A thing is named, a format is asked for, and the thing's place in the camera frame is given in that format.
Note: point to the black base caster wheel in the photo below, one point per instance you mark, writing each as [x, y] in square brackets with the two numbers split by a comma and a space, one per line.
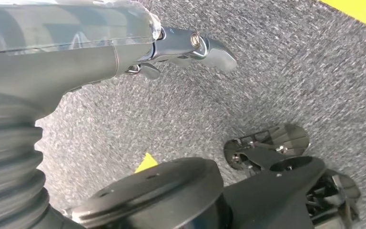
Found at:
[341, 196]
[290, 139]

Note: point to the yellow floor tape square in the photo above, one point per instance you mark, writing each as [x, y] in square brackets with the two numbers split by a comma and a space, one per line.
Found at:
[359, 11]
[146, 162]

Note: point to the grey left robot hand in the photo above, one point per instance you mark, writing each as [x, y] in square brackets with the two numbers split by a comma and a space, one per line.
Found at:
[60, 63]

